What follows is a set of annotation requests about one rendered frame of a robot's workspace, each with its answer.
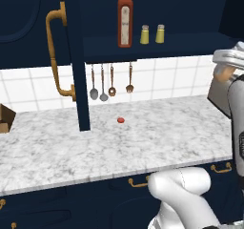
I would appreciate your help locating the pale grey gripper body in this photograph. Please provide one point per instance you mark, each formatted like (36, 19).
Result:
(228, 58)

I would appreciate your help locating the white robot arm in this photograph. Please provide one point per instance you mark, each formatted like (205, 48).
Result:
(181, 188)

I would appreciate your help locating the yellow shaker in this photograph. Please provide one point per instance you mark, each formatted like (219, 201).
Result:
(160, 35)
(144, 36)

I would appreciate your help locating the red condiment bottle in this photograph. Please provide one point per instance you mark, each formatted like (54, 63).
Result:
(125, 19)

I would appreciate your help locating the navy open cabinet door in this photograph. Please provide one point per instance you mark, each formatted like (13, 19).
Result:
(80, 80)

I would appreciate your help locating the navy closed cabinet door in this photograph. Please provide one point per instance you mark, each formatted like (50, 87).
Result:
(28, 26)

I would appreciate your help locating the grey box appliance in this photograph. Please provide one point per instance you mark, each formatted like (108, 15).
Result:
(219, 96)

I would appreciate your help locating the brown hanging fork spoon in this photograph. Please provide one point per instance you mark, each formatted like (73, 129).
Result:
(129, 88)

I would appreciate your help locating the brown hanging slotted spoon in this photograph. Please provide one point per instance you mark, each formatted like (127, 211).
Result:
(111, 91)

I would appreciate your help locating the small red round object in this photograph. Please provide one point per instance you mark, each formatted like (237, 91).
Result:
(120, 120)

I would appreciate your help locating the grey hanging ladle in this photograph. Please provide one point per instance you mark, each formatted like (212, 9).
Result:
(103, 96)

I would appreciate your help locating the grey hanging spoon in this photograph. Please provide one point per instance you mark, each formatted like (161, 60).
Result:
(93, 93)

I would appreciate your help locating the navy base cabinets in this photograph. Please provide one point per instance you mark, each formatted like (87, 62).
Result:
(79, 204)

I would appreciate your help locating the brown cardboard box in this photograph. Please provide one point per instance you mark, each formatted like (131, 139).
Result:
(5, 118)

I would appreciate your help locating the navy wall cabinet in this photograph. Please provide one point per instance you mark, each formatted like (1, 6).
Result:
(178, 48)

